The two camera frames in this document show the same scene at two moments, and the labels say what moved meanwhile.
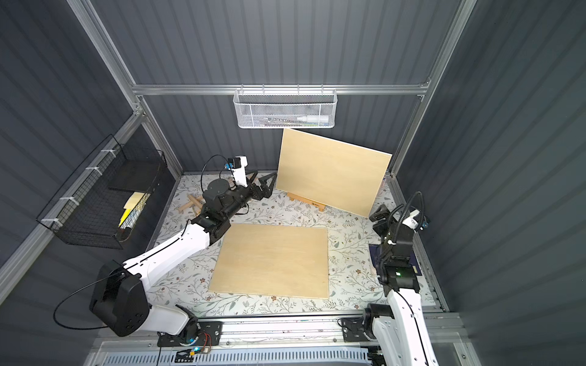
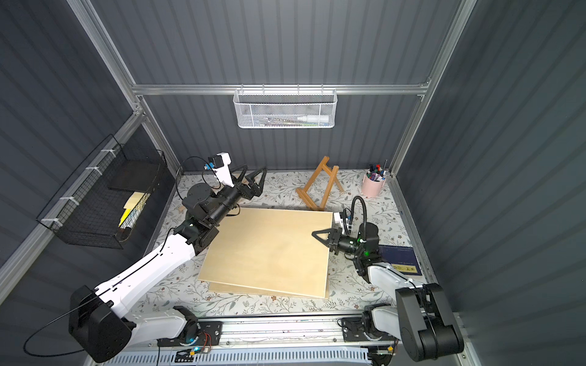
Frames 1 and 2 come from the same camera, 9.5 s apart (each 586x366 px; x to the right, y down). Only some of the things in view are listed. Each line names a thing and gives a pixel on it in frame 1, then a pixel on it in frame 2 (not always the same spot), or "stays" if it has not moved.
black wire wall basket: [103, 202] stays
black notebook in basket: [136, 175] stays
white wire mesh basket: [285, 108] stays
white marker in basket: [314, 118] stays
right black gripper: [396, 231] → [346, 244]
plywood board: [339, 175] → [272, 249]
